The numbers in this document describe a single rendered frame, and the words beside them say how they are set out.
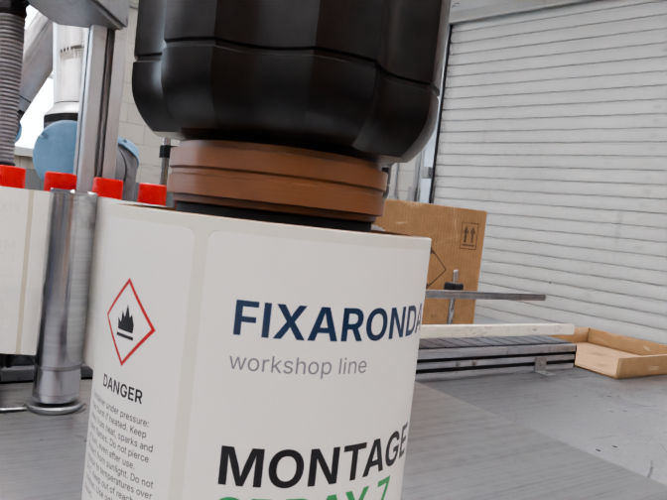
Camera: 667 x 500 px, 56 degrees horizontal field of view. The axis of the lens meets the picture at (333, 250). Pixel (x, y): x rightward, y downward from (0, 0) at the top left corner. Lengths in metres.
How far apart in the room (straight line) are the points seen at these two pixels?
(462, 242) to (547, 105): 4.07
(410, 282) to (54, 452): 0.39
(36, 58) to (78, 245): 0.80
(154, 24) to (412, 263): 0.09
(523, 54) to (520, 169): 0.95
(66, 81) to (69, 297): 0.63
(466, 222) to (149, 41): 1.23
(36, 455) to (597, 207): 4.79
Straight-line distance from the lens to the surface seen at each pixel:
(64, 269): 0.56
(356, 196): 0.15
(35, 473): 0.48
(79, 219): 0.56
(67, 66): 1.15
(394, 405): 0.16
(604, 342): 1.65
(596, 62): 5.33
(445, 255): 1.35
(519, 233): 5.33
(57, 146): 1.10
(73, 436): 0.54
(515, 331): 1.17
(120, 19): 0.90
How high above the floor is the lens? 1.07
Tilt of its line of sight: 3 degrees down
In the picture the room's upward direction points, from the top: 6 degrees clockwise
